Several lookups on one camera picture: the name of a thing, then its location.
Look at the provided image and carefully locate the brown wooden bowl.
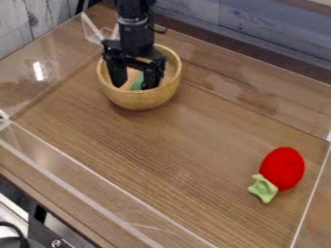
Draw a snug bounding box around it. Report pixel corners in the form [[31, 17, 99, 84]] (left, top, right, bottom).
[[96, 44, 183, 110]]

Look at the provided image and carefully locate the light green plastic toy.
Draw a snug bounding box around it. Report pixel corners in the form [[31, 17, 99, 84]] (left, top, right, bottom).
[[248, 173, 278, 203]]

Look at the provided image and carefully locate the green rectangular block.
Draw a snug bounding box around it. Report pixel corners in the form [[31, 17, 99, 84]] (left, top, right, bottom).
[[129, 76, 144, 90]]

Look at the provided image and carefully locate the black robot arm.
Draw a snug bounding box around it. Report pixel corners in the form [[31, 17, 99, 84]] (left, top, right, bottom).
[[103, 0, 167, 90]]

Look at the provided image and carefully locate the black cable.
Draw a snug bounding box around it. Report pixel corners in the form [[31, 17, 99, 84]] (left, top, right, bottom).
[[0, 221, 29, 248]]

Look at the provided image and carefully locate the clear acrylic corner bracket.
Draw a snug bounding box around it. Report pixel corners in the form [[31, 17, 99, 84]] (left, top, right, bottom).
[[80, 13, 120, 47]]

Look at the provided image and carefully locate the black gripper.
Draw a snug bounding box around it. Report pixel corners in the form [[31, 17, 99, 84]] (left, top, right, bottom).
[[103, 39, 167, 90]]

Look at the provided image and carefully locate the red plush ball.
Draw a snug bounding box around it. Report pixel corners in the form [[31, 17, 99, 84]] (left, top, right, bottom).
[[259, 147, 306, 191]]

